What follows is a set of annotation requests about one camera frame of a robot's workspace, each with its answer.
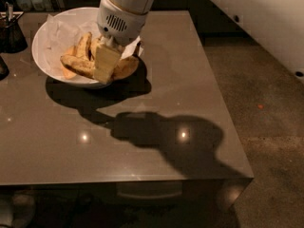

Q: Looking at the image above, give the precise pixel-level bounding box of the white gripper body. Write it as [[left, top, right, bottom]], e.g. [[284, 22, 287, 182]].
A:
[[97, 0, 147, 47]]

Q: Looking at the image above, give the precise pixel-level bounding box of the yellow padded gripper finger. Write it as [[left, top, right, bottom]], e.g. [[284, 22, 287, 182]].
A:
[[93, 44, 122, 85]]

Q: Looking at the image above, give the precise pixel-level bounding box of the long spotted banana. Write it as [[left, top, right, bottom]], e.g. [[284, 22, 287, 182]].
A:
[[60, 55, 95, 79]]

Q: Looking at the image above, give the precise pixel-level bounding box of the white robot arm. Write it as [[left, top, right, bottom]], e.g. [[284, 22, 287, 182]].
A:
[[97, 0, 304, 82]]

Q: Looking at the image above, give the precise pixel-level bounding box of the white ceramic bowl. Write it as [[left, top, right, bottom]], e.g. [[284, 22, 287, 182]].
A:
[[30, 7, 143, 90]]

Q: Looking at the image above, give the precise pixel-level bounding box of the white paper liner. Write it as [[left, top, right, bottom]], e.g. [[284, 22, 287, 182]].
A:
[[44, 12, 144, 81]]

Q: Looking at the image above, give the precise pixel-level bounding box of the black mesh utensil holder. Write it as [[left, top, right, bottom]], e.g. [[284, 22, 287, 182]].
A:
[[0, 2, 28, 53]]

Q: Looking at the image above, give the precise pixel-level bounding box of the dark round object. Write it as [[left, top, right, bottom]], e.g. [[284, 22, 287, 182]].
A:
[[0, 56, 10, 81]]

